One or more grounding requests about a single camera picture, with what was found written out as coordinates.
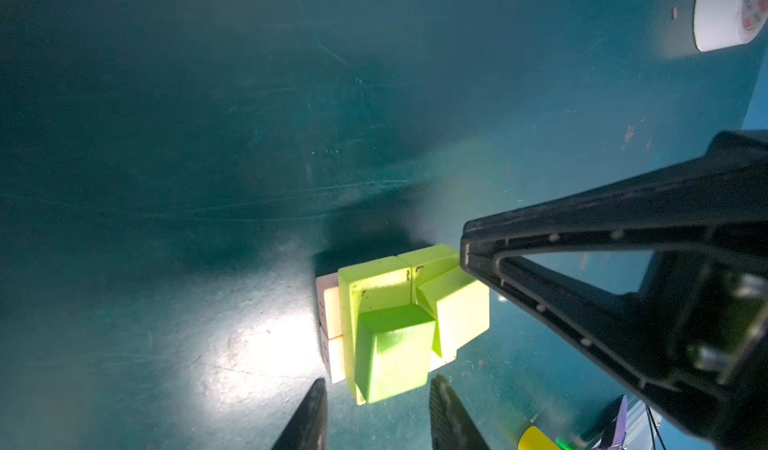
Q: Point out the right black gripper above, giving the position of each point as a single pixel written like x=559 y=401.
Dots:
x=660 y=279

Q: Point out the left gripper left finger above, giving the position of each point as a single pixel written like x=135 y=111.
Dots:
x=308 y=427

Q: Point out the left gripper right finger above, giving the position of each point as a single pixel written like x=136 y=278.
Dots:
x=450 y=424

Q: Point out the natural wood block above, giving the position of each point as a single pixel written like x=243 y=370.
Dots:
x=329 y=306
x=332 y=352

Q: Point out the small green cube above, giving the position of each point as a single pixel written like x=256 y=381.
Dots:
x=393 y=351

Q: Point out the small green square block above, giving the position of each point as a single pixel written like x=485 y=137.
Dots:
x=460 y=305

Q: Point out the long green block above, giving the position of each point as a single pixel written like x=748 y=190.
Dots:
x=427 y=263
x=374 y=285

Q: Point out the yellow cylinder block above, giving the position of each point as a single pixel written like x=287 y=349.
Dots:
x=534 y=439

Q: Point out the pink purple brush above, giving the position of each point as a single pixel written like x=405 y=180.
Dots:
x=613 y=435

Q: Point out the white tape roll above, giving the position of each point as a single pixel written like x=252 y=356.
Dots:
x=720 y=24

